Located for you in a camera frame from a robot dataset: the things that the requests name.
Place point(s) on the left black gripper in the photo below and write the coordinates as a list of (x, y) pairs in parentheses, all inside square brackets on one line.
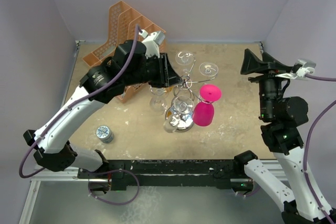
[(167, 76)]

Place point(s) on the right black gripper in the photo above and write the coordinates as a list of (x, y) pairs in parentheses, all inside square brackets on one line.
[(251, 63)]

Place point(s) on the clear round wine glass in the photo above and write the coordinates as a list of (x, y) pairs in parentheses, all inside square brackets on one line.
[(158, 102)]

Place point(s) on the clear champagne flute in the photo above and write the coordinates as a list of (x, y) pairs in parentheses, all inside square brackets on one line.
[(209, 70)]

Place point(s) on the pink plastic goblet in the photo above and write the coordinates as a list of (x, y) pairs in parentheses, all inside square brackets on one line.
[(204, 111)]

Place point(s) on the yellow plastic goblet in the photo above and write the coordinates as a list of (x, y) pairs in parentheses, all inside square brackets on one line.
[(169, 89)]

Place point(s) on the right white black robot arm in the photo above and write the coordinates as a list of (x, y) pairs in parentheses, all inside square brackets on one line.
[(302, 200)]

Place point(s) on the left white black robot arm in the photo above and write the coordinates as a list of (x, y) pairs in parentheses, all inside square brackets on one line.
[(53, 150)]

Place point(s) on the chrome wine glass rack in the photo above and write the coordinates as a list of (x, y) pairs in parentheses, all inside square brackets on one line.
[(185, 88)]

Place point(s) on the orange plastic file organizer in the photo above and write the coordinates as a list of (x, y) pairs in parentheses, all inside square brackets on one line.
[(118, 37)]

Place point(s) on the small round tin can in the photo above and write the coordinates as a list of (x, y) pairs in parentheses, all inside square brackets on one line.
[(104, 134)]

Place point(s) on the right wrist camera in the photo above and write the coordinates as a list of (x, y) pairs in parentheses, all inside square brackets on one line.
[(301, 68)]

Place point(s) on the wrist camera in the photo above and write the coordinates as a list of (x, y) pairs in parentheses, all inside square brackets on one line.
[(153, 40), (301, 68)]

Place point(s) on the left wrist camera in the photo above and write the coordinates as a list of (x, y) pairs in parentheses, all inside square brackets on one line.
[(153, 40)]

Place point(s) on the black base frame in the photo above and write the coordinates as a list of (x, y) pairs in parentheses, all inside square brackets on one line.
[(218, 173)]

